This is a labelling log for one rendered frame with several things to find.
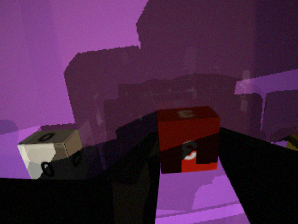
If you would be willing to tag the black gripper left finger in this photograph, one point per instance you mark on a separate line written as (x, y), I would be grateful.
(125, 193)

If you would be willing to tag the yellow block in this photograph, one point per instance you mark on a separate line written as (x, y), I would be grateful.
(292, 143)

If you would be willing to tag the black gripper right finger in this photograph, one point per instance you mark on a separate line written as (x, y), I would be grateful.
(264, 177)

